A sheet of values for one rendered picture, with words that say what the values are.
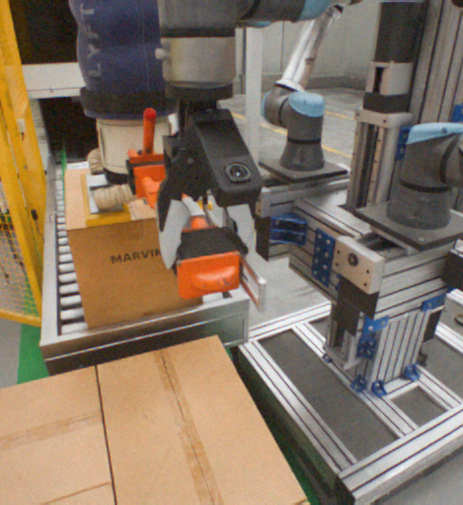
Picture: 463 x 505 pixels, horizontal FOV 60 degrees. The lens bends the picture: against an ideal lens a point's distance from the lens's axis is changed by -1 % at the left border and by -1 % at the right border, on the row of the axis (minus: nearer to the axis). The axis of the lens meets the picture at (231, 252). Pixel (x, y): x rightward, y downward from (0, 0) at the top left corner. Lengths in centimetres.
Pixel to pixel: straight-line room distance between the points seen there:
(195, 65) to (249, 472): 89
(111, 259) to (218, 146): 94
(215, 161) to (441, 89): 93
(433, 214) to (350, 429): 87
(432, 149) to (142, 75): 64
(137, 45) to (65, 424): 94
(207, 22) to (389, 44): 85
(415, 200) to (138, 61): 69
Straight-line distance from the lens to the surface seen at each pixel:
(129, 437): 115
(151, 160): 85
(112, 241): 127
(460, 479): 190
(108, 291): 136
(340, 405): 168
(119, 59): 93
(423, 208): 105
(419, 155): 102
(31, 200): 247
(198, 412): 118
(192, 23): 42
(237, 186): 37
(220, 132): 42
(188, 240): 50
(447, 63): 124
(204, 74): 42
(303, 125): 136
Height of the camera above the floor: 145
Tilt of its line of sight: 29 degrees down
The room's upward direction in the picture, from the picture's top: straight up
